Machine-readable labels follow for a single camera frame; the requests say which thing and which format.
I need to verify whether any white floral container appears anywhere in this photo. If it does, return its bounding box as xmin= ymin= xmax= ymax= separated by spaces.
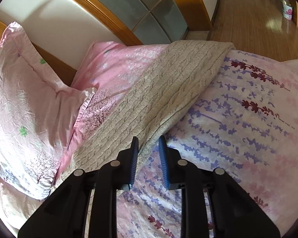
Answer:
xmin=281 ymin=0 xmax=293 ymax=21

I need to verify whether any pink floral pillow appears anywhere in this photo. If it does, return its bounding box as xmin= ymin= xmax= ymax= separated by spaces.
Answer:
xmin=0 ymin=21 xmax=97 ymax=201

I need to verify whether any beige cable knit sweater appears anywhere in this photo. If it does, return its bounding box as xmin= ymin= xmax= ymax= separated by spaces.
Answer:
xmin=55 ymin=40 xmax=234 ymax=185

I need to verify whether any frosted glass sliding door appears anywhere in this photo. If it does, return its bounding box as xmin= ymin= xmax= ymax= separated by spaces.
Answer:
xmin=45 ymin=0 xmax=214 ymax=46

